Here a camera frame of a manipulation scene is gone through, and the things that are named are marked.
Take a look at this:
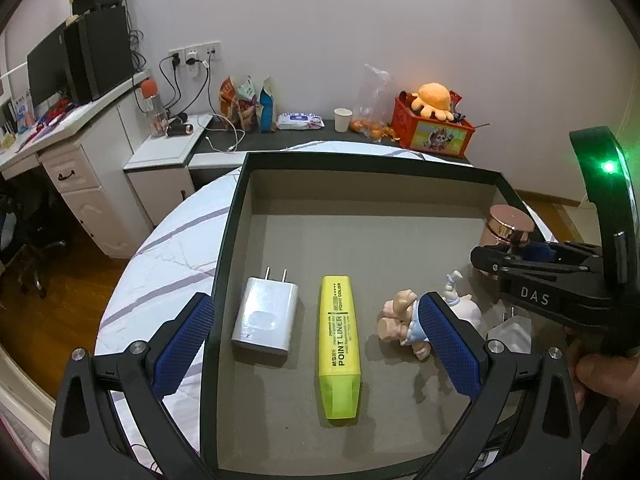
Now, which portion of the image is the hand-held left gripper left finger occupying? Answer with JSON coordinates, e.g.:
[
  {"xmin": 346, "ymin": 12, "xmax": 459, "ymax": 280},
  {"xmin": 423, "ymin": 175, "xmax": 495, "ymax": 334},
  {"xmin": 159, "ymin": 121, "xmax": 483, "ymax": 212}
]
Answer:
[{"xmin": 49, "ymin": 291, "xmax": 217, "ymax": 480}]

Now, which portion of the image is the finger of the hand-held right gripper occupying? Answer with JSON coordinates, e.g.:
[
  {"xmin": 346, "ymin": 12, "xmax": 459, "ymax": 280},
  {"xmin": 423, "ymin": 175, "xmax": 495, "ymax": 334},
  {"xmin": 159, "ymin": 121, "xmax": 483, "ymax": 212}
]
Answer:
[
  {"xmin": 521, "ymin": 241, "xmax": 603, "ymax": 263},
  {"xmin": 470, "ymin": 245, "xmax": 602, "ymax": 291}
]

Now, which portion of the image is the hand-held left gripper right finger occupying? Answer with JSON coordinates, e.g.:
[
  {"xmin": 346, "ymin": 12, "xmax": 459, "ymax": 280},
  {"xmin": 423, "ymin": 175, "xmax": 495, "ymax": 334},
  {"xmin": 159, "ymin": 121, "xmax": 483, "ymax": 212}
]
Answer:
[{"xmin": 418, "ymin": 291, "xmax": 585, "ymax": 480}]

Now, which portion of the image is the rose gold jar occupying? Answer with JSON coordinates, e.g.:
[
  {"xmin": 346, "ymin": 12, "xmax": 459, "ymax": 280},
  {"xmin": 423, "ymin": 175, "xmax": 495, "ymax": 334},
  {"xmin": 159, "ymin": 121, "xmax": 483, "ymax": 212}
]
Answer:
[{"xmin": 480, "ymin": 204, "xmax": 536, "ymax": 278}]

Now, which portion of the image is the small doll figurine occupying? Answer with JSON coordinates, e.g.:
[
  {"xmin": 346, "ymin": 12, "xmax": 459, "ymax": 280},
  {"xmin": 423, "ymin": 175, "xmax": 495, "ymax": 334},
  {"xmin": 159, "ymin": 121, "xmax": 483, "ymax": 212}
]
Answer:
[{"xmin": 376, "ymin": 270, "xmax": 483, "ymax": 361}]

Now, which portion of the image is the small white wall charger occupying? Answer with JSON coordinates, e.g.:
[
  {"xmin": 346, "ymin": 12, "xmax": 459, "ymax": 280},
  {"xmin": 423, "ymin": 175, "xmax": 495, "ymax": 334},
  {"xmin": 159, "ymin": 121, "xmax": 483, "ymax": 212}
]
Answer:
[{"xmin": 487, "ymin": 310, "xmax": 533, "ymax": 356}]

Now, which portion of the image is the large white wall charger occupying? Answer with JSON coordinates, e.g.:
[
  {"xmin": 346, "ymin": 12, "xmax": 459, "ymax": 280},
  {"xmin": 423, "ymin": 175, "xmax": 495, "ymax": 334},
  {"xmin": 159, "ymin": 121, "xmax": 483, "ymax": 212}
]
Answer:
[{"xmin": 231, "ymin": 266, "xmax": 300, "ymax": 358}]

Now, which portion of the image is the yellow highlighter pen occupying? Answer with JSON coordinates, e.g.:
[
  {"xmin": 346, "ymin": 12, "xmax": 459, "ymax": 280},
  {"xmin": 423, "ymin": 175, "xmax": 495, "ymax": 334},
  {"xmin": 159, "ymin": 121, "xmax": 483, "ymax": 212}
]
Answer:
[{"xmin": 318, "ymin": 275, "xmax": 362, "ymax": 420}]

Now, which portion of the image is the pink box with black rim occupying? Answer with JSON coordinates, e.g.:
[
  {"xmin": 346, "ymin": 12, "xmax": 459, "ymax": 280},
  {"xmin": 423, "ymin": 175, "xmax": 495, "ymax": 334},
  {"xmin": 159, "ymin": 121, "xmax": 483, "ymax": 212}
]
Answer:
[{"xmin": 200, "ymin": 151, "xmax": 556, "ymax": 478}]

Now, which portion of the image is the person's right hand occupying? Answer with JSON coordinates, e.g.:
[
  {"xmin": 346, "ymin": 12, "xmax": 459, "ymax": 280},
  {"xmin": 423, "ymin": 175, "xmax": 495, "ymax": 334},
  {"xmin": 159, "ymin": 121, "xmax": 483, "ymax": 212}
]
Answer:
[{"xmin": 574, "ymin": 337, "xmax": 640, "ymax": 411}]

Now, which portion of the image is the red printed storage box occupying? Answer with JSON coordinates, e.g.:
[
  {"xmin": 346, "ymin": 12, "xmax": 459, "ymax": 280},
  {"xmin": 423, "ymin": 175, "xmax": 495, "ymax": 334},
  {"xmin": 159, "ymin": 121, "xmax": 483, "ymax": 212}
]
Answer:
[{"xmin": 390, "ymin": 92, "xmax": 476, "ymax": 160}]

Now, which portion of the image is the orange octopus plush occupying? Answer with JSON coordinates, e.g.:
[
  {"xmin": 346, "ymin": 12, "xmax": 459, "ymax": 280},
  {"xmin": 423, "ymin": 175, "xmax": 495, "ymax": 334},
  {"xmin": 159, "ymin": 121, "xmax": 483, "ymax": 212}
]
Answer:
[{"xmin": 411, "ymin": 83, "xmax": 456, "ymax": 122}]

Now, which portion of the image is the white desk with drawers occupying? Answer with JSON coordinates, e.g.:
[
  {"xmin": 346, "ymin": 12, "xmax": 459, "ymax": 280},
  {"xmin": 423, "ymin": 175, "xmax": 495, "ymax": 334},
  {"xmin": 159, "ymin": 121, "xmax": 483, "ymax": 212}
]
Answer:
[{"xmin": 0, "ymin": 71, "xmax": 151, "ymax": 260}]

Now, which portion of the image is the low white cabinet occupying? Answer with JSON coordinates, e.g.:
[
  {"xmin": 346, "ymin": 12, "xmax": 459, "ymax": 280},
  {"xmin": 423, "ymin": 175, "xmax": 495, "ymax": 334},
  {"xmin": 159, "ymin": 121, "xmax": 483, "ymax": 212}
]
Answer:
[{"xmin": 123, "ymin": 112, "xmax": 216, "ymax": 228}]

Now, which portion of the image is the black office chair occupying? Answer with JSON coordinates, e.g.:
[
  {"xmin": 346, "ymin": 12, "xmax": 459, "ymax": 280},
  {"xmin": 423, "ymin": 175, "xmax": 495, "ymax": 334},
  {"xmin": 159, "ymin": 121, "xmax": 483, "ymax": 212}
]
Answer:
[{"xmin": 0, "ymin": 175, "xmax": 68, "ymax": 298}]

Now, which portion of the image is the clear plastic bag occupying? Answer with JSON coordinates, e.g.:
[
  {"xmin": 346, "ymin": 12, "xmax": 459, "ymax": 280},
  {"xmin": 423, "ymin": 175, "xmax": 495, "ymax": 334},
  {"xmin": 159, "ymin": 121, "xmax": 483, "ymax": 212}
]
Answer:
[{"xmin": 350, "ymin": 63, "xmax": 401, "ymax": 141}]

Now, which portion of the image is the small black device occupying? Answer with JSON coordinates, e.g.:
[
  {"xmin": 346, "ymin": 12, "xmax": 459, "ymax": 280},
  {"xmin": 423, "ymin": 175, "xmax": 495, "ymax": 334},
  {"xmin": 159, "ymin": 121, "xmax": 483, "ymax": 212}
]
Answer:
[{"xmin": 166, "ymin": 115, "xmax": 195, "ymax": 137}]

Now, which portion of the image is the dark side table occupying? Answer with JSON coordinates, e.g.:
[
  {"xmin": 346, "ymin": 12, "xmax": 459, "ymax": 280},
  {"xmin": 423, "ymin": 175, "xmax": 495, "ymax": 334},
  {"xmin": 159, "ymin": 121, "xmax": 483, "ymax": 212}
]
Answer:
[{"xmin": 190, "ymin": 119, "xmax": 471, "ymax": 166}]

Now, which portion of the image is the clear bottle with orange lid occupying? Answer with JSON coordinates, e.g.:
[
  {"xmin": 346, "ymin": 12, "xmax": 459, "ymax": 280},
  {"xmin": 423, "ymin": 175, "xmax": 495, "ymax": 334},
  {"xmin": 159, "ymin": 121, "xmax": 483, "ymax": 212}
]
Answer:
[{"xmin": 139, "ymin": 78, "xmax": 168, "ymax": 138}]

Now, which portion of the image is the wet wipes pack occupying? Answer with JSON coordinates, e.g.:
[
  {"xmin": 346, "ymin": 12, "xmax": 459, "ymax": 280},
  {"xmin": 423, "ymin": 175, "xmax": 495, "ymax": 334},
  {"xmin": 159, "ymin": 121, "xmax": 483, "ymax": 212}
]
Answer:
[{"xmin": 276, "ymin": 111, "xmax": 324, "ymax": 131}]

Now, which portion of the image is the white green snack bag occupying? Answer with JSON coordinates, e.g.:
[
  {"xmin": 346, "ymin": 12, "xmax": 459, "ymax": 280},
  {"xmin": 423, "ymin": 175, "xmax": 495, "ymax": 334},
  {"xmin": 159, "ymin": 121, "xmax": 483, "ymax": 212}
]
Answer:
[{"xmin": 235, "ymin": 76, "xmax": 261, "ymax": 131}]

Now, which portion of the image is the red snack bag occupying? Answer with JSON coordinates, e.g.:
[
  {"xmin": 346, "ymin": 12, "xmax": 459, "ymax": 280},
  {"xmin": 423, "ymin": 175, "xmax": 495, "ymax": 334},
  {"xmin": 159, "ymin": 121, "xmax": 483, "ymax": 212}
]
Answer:
[{"xmin": 219, "ymin": 76, "xmax": 241, "ymax": 126}]

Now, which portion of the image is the blue snack bag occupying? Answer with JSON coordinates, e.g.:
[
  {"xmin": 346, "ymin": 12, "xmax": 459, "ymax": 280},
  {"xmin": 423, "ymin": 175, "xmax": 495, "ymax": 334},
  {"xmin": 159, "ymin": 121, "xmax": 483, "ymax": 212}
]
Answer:
[{"xmin": 257, "ymin": 76, "xmax": 278, "ymax": 133}]

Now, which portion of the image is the red desk clutter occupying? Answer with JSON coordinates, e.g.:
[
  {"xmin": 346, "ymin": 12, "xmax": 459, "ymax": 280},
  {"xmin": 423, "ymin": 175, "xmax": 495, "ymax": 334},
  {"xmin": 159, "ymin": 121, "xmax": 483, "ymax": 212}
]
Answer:
[{"xmin": 35, "ymin": 97, "xmax": 76, "ymax": 133}]

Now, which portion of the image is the blue white carton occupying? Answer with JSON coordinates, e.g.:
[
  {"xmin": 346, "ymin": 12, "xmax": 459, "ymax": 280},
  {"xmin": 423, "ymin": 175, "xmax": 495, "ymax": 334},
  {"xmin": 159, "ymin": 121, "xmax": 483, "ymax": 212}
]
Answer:
[{"xmin": 14, "ymin": 91, "xmax": 35, "ymax": 133}]

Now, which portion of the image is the black computer tower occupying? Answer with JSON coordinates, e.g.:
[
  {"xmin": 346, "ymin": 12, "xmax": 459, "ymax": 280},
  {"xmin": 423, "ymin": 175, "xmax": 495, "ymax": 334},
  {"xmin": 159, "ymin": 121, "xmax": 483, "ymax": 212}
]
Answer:
[{"xmin": 64, "ymin": 5, "xmax": 136, "ymax": 103}]

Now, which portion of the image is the black computer monitor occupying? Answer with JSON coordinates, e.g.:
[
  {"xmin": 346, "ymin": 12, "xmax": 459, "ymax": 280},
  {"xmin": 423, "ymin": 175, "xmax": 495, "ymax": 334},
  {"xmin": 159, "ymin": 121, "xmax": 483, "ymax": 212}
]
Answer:
[{"xmin": 26, "ymin": 19, "xmax": 76, "ymax": 106}]

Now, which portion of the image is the white charging cable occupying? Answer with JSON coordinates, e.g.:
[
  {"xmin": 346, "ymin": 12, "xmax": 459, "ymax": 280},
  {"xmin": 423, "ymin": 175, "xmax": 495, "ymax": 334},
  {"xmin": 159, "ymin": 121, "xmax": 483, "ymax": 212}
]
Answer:
[{"xmin": 197, "ymin": 112, "xmax": 247, "ymax": 153}]

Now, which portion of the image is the black power cable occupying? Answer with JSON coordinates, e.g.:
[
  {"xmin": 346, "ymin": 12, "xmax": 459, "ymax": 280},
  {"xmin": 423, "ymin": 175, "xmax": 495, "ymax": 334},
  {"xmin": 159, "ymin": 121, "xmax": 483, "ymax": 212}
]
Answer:
[{"xmin": 159, "ymin": 55, "xmax": 211, "ymax": 116}]

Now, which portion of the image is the white wall socket strip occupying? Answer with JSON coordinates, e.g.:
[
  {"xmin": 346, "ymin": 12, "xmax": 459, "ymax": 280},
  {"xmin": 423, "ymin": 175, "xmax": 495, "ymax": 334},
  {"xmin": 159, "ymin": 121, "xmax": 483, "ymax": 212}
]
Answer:
[{"xmin": 169, "ymin": 42, "xmax": 221, "ymax": 68}]

